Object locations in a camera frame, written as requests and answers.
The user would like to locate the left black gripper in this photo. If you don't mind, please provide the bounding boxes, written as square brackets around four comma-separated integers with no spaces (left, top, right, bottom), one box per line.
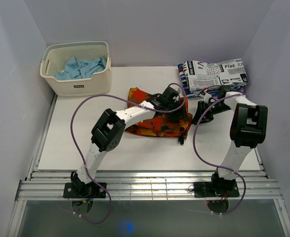
[165,99,189,123]

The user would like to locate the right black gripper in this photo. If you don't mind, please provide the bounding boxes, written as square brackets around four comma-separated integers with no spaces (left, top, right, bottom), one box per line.
[191,100,232,125]

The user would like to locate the orange camouflage trousers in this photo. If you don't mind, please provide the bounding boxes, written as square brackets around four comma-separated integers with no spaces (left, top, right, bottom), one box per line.
[125,87,193,145]

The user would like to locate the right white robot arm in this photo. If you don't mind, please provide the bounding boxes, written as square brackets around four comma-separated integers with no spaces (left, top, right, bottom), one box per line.
[192,86,268,197]

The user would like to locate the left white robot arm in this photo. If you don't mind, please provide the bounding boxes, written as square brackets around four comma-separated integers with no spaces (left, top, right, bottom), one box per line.
[70,86,187,198]

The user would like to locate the purple folded trousers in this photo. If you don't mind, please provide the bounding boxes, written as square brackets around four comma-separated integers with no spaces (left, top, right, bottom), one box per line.
[237,87,245,95]

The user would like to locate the blue patterned folded trousers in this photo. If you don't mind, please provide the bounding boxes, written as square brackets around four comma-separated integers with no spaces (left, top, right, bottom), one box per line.
[177,62,242,98]

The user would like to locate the newspaper print folded trousers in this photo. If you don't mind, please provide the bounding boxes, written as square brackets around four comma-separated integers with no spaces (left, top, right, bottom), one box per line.
[183,58,249,94]

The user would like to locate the light blue cloth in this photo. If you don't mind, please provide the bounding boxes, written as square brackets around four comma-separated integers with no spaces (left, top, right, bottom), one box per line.
[54,56,107,80]

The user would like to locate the white perforated plastic basket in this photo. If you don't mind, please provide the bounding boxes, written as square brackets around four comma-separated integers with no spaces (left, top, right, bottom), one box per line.
[40,41,112,97]

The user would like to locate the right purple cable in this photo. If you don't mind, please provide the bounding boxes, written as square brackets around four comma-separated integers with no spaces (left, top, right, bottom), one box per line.
[192,85,247,216]

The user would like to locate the purple cable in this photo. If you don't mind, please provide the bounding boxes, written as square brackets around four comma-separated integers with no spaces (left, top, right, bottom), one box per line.
[192,85,247,216]
[70,82,188,225]

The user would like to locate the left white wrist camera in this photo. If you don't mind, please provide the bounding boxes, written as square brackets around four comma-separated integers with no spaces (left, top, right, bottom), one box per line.
[171,86,182,96]

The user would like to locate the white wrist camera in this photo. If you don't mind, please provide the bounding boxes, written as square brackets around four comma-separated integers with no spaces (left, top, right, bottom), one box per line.
[199,90,212,103]
[171,86,182,96]

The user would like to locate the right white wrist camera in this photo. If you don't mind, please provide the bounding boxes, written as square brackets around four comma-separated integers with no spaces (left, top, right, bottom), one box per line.
[199,90,212,103]

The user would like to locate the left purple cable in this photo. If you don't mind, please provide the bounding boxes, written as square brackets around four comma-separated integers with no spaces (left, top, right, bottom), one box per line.
[70,82,188,225]

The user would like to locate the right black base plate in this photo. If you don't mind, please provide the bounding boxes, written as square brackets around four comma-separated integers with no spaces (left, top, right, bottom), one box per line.
[193,182,240,198]

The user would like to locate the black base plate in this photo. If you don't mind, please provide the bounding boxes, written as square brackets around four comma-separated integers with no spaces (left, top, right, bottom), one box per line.
[193,182,240,198]
[63,182,107,199]

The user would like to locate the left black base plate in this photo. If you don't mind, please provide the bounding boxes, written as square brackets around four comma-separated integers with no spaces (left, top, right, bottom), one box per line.
[63,182,107,199]

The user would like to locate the aluminium rail frame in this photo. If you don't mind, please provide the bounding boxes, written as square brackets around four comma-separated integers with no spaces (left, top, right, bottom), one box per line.
[6,169,290,237]

